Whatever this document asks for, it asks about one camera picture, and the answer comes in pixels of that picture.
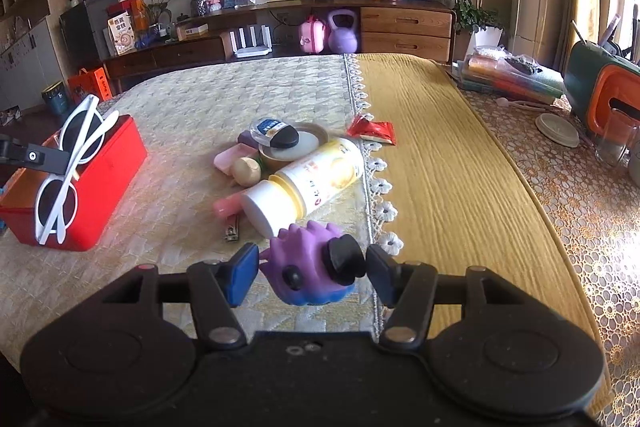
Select pink ribbed soap dish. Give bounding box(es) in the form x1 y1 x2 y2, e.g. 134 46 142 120
213 143 259 176

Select pink tube with cap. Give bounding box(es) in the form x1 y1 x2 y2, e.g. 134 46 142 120
213 192 243 220

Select red metal storage box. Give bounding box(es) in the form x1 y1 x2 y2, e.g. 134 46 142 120
1 115 146 251

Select purple spiky monster toy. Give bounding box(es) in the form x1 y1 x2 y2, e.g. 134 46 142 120
259 220 366 306

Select round white coaster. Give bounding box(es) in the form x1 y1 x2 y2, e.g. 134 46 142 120
535 113 580 148

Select wooden tv cabinet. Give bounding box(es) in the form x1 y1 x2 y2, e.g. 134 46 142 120
103 0 456 93

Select red snack packet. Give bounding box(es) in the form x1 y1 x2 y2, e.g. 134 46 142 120
346 115 396 145

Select purple rectangular block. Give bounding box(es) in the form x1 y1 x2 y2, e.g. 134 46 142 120
236 130 258 150

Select silver nail clipper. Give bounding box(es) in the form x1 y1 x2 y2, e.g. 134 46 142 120
224 215 240 243

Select stack of colourful books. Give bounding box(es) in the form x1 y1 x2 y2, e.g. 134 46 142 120
452 46 565 105

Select black mini fridge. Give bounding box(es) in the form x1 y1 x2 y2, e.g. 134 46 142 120
60 0 118 72

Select white framed sunglasses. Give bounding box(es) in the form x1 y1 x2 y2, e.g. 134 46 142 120
35 94 119 245

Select purple kettlebell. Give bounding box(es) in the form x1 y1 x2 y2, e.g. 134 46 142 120
328 9 358 54

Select beige round garlic toy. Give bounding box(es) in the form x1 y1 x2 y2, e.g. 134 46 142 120
230 157 262 187

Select white yellow lotion bottle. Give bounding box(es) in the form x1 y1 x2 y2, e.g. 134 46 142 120
241 138 363 239

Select white wifi router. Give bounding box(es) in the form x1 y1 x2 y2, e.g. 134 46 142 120
229 25 272 60

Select orange gift bag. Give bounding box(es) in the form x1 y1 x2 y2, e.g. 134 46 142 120
67 67 113 104

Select cream quilted table mat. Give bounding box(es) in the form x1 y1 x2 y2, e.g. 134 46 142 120
1 55 369 363

